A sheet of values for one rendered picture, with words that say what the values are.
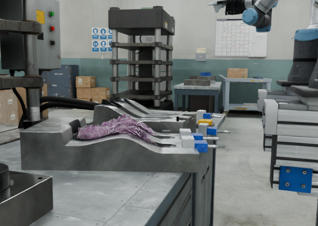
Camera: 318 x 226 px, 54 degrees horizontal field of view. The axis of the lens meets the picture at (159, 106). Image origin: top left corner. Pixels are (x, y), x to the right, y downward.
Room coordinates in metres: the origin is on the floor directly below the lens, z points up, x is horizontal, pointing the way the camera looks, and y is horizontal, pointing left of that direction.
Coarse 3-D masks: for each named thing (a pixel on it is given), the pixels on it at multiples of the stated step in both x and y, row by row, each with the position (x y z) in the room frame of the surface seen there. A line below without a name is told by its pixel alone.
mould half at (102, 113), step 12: (96, 108) 1.25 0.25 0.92; (108, 108) 1.23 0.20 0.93; (132, 108) 1.35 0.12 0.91; (144, 108) 1.44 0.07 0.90; (96, 120) 1.25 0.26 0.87; (108, 120) 1.23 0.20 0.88; (144, 120) 1.20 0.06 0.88; (156, 120) 1.19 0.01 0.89; (168, 120) 1.17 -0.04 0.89; (180, 120) 1.18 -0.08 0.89; (192, 120) 1.29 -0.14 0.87; (192, 132) 1.30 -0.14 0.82
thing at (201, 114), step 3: (198, 111) 1.70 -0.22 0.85; (201, 111) 1.69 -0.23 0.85; (204, 111) 1.71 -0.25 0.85; (198, 114) 1.70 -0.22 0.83; (201, 114) 1.69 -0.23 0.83; (204, 114) 1.69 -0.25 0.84; (207, 114) 1.68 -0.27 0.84; (210, 114) 1.67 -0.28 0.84; (198, 117) 1.70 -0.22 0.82; (201, 117) 1.69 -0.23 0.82; (204, 117) 1.69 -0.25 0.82; (207, 117) 1.68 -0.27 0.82; (210, 117) 1.68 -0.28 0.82; (213, 117) 1.68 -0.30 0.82; (216, 117) 1.67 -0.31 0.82; (219, 117) 1.66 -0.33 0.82; (198, 120) 1.70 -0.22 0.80
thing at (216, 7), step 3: (210, 3) 1.77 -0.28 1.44; (213, 3) 1.76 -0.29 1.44; (216, 3) 1.75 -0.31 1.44; (213, 6) 1.76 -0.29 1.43; (216, 6) 1.76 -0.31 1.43; (219, 6) 1.76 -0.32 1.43; (222, 6) 1.76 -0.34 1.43; (216, 9) 1.76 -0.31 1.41; (219, 9) 1.76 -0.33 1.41; (216, 12) 1.77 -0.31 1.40
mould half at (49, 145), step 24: (48, 120) 1.03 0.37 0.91; (72, 120) 1.03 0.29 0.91; (24, 144) 0.84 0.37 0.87; (48, 144) 0.84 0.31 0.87; (72, 144) 0.86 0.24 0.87; (96, 144) 0.84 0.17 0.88; (120, 144) 0.84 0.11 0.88; (144, 144) 0.86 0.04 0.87; (24, 168) 0.84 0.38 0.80; (48, 168) 0.84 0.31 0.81; (72, 168) 0.84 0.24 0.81; (96, 168) 0.84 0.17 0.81; (120, 168) 0.84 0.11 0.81; (144, 168) 0.84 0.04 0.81; (168, 168) 0.84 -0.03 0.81; (192, 168) 0.84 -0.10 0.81
